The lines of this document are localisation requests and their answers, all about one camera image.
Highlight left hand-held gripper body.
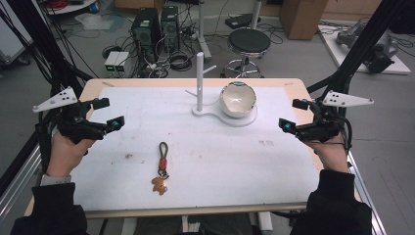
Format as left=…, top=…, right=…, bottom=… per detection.
left=32, top=86, right=109, bottom=145

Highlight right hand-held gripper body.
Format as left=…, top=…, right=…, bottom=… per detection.
left=295, top=90, right=376, bottom=143

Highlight orange bear keychain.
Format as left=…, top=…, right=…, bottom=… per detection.
left=151, top=141, right=170, bottom=197

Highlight person's right hand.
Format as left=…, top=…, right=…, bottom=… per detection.
left=305, top=131, right=350, bottom=174

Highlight person's left hand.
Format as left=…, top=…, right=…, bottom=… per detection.
left=46, top=129, right=96, bottom=179

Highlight wooden table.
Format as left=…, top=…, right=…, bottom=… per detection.
left=23, top=76, right=362, bottom=220

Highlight white power supply box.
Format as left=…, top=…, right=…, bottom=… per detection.
left=114, top=51, right=131, bottom=73
left=104, top=50, right=121, bottom=73

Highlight white ceramic bowl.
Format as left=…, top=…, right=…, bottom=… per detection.
left=218, top=80, right=257, bottom=119

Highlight black round stool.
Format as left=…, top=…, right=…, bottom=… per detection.
left=222, top=26, right=272, bottom=79

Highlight clear plastic sheet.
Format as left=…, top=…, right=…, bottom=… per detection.
left=73, top=12, right=115, bottom=31

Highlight white table mat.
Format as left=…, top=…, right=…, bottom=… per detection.
left=70, top=85, right=321, bottom=212

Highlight cardboard box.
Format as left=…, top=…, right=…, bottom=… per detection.
left=279, top=0, right=329, bottom=41

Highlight black computer tower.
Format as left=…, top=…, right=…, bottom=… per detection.
left=160, top=5, right=181, bottom=51
left=131, top=7, right=161, bottom=47

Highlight grey robot device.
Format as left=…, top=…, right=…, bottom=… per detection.
left=335, top=22, right=399, bottom=74

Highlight white peg stand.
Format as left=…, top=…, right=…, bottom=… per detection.
left=184, top=51, right=259, bottom=128

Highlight white floor board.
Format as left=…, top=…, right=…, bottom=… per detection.
left=317, top=23, right=412, bottom=75

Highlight round white table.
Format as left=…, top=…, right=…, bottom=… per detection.
left=44, top=0, right=99, bottom=16

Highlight black flat case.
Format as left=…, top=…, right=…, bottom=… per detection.
left=224, top=13, right=262, bottom=30

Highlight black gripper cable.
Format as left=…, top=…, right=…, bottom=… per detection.
left=337, top=115, right=354, bottom=155

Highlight aluminium rail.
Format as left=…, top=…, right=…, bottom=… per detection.
left=345, top=151, right=389, bottom=235
left=0, top=142, right=42, bottom=224

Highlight black frame stand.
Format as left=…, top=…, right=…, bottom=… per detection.
left=305, top=0, right=415, bottom=96
left=0, top=0, right=86, bottom=99

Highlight coiled black cable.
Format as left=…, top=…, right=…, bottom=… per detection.
left=168, top=51, right=194, bottom=72

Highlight white metal stand post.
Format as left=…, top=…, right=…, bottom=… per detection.
left=195, top=0, right=213, bottom=64

